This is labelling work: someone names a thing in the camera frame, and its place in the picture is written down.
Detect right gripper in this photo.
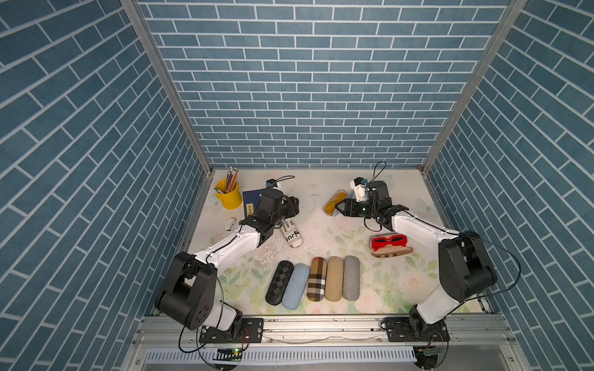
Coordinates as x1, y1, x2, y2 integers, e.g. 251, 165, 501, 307
334, 199, 376, 221

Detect flag pattern glasses case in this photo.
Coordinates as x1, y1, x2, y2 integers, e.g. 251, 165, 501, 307
281, 218, 304, 249

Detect blue case yellow glasses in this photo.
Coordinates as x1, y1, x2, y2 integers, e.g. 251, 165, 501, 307
322, 189, 349, 218

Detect light blue denim case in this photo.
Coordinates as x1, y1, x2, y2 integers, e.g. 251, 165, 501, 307
282, 264, 309, 310

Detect black glasses case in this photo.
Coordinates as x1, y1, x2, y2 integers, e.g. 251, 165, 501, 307
265, 261, 294, 306

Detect beige case purple glasses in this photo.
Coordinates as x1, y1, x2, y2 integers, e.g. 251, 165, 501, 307
325, 256, 344, 302

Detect grey case tortoise sunglasses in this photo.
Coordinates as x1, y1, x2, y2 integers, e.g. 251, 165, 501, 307
342, 256, 360, 301

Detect plaid beige glasses case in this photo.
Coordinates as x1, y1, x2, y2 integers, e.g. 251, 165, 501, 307
306, 257, 327, 302

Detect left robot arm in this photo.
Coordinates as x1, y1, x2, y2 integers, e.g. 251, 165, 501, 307
155, 188, 299, 339

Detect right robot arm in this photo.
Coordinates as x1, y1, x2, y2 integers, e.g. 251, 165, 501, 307
335, 177, 497, 333

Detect yellow tinted glasses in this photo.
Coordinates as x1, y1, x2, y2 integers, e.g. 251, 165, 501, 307
324, 192, 348, 217

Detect dark blue book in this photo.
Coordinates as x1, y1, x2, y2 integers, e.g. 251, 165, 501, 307
242, 189, 264, 217

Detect yellow pencil cup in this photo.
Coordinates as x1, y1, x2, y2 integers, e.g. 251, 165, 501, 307
215, 179, 243, 210

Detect coloured pencils bundle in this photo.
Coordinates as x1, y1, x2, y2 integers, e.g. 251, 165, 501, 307
225, 168, 238, 193

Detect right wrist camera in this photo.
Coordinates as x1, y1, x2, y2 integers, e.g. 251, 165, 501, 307
350, 177, 368, 202

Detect red frame sunglasses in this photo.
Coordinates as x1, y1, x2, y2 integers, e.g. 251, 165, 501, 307
370, 234, 408, 251

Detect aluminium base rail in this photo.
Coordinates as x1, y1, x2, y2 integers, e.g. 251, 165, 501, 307
123, 314, 527, 370

